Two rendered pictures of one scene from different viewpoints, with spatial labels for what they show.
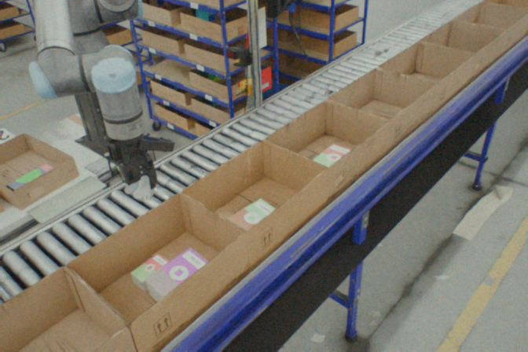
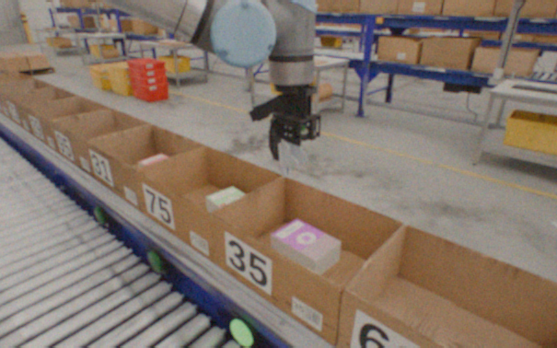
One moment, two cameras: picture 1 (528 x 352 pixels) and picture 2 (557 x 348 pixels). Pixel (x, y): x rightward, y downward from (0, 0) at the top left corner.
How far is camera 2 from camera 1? 152 cm
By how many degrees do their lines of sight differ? 77
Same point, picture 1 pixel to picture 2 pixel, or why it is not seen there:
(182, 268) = (300, 237)
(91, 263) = (313, 289)
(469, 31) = (26, 98)
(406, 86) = (87, 122)
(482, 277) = not seen: hidden behind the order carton
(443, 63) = (58, 114)
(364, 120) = (131, 137)
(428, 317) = not seen: hidden behind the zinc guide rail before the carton
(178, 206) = (217, 230)
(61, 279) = (350, 306)
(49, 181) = not seen: outside the picture
